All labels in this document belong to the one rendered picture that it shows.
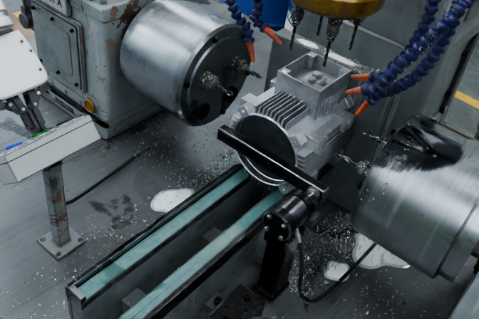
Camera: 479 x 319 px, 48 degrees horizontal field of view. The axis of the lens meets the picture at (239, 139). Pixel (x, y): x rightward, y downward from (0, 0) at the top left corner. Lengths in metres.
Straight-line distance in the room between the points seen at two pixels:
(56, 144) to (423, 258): 0.64
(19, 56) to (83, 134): 0.17
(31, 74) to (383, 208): 0.63
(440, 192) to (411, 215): 0.06
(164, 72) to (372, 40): 0.45
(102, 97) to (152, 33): 0.24
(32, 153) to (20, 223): 0.30
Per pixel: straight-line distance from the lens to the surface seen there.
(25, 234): 1.19
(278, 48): 1.20
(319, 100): 1.03
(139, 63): 1.18
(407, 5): 1.16
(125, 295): 1.01
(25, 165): 0.94
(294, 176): 0.99
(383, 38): 1.20
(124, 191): 1.25
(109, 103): 1.33
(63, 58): 1.37
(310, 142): 1.02
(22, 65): 0.97
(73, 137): 0.98
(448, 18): 0.84
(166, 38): 1.15
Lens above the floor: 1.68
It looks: 38 degrees down
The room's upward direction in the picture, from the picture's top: 8 degrees clockwise
